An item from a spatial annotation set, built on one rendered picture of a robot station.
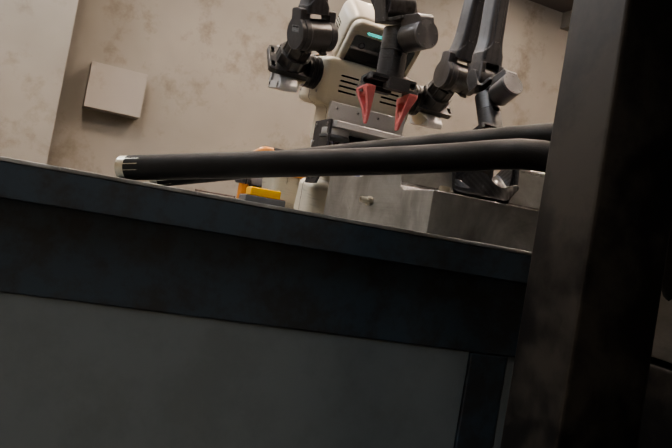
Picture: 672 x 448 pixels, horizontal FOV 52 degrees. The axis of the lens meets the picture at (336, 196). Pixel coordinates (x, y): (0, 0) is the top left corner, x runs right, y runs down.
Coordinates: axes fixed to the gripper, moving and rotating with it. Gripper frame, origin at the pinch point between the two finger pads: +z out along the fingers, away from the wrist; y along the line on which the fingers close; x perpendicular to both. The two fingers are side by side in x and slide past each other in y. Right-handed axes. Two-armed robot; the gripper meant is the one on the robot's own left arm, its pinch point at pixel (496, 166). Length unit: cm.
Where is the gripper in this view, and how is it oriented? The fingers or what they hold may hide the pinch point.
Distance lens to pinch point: 165.6
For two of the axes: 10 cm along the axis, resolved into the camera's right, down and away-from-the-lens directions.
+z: 0.2, 9.0, -4.3
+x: -4.5, 3.9, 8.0
